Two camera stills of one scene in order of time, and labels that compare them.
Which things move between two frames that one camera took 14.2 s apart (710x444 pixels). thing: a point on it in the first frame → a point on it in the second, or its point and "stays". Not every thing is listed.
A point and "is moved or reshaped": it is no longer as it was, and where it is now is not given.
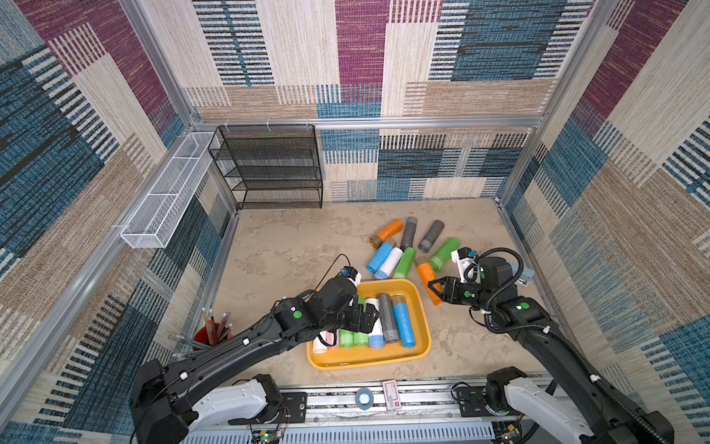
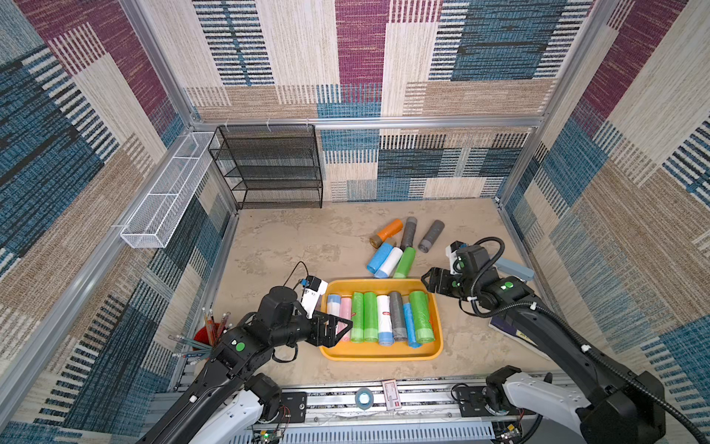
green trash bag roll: x=347 y=339 is moved or reshaped
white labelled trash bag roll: x=376 y=338 → x=385 y=336
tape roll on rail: x=363 y=398 stays
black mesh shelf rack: x=270 y=166 stays
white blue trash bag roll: x=318 y=347 is moved or reshaped
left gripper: x=357 y=317 → x=328 y=340
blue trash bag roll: x=406 y=326 is moved or reshaped
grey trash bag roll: x=409 y=231 stays
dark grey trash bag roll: x=390 y=334 is moved or reshaped
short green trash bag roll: x=361 y=339 is moved or reshaped
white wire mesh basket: x=170 y=193 stays
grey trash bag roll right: x=433 y=234 stays
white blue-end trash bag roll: x=390 y=264 stays
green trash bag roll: x=444 y=253 is moved or reshaped
